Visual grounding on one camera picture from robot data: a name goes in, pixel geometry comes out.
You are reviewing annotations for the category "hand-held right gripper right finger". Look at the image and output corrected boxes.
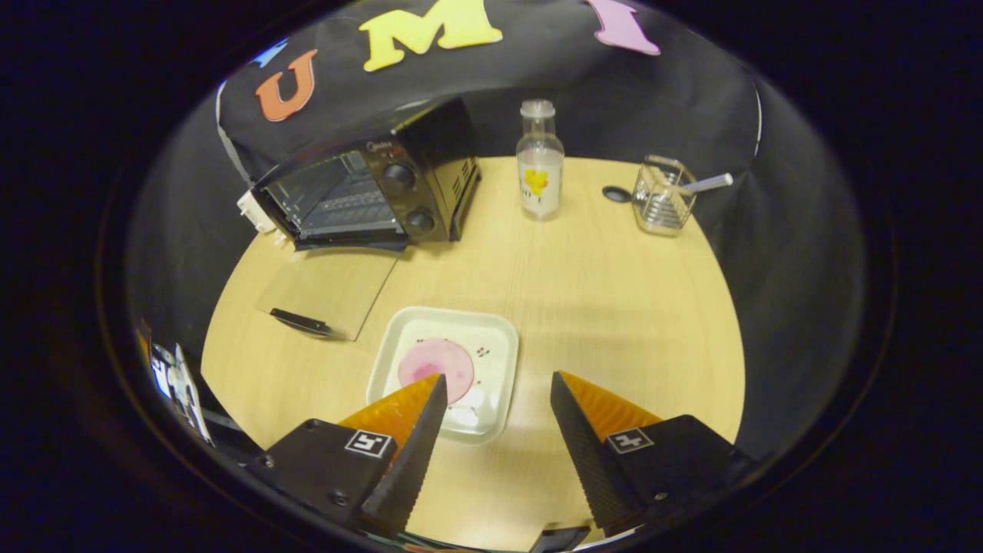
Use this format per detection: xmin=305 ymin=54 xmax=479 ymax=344
xmin=550 ymin=371 xmax=757 ymax=538

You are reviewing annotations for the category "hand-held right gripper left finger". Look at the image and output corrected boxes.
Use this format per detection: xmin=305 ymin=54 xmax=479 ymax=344
xmin=246 ymin=373 xmax=448 ymax=538

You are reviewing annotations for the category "pink round food slice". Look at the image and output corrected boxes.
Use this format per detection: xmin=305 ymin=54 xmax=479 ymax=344
xmin=397 ymin=338 xmax=475 ymax=406

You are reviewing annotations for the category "white square plate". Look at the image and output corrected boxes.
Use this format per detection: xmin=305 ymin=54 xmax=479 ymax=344
xmin=366 ymin=306 xmax=520 ymax=445

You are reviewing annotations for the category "black electric oven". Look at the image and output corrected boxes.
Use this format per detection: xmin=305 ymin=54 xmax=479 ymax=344
xmin=238 ymin=96 xmax=482 ymax=343

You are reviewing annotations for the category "white toaster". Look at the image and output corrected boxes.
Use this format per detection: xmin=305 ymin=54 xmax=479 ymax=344
xmin=237 ymin=190 xmax=276 ymax=234

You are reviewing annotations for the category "clear bottle yellow label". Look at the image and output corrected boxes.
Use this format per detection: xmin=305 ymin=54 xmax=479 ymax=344
xmin=516 ymin=99 xmax=565 ymax=222

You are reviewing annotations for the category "black backdrop cloth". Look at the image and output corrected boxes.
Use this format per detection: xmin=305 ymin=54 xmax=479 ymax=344
xmin=127 ymin=0 xmax=861 ymax=462

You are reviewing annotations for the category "wire mesh utensil holder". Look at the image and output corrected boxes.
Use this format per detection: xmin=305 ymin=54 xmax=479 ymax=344
xmin=632 ymin=155 xmax=698 ymax=236

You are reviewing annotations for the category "utensil with white handle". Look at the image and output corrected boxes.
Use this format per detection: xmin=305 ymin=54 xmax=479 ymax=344
xmin=668 ymin=173 xmax=734 ymax=197

